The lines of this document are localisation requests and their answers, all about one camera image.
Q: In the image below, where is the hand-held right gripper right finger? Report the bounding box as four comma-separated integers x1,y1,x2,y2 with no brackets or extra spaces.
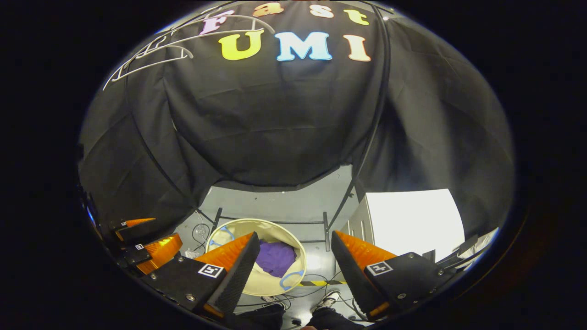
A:
331,231,455,321

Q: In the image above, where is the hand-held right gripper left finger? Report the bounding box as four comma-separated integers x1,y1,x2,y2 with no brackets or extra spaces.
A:
140,232,261,319

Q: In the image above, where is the purple corduroy jacket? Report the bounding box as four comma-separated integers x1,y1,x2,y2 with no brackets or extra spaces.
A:
255,241,298,279

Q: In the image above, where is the beige laundry hamper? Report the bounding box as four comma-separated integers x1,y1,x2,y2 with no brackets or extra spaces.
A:
205,218,307,297

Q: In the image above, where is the black metal clothes rack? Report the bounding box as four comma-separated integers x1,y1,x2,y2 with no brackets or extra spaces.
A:
124,2,393,253

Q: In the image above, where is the white plastic hanger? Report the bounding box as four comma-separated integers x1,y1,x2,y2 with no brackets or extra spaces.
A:
133,14,277,58
102,45,194,91

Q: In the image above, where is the yellow black floor tape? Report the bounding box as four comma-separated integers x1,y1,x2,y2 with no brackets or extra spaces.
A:
298,279,348,287

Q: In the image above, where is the person's right shoe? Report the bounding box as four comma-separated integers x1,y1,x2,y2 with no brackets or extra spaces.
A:
316,290,341,311

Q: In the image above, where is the person's right leg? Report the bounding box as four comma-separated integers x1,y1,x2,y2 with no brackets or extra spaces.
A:
311,307,365,330

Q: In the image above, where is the person's leg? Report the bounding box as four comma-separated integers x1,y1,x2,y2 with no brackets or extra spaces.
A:
311,307,365,330
232,302,286,330

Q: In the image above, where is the person's left leg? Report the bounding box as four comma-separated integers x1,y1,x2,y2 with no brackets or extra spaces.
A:
232,302,286,330

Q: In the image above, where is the black backdrop cloth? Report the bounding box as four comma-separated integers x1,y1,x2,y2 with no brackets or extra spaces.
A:
78,0,514,239

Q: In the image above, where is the floor cable coil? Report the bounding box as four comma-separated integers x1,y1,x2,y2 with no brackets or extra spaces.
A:
192,209,212,252

